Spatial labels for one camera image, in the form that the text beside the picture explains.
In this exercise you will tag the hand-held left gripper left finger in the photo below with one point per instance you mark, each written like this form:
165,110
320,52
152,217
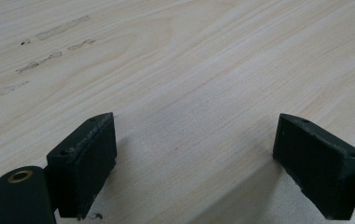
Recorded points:
82,165

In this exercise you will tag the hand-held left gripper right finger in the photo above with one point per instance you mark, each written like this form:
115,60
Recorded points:
319,165

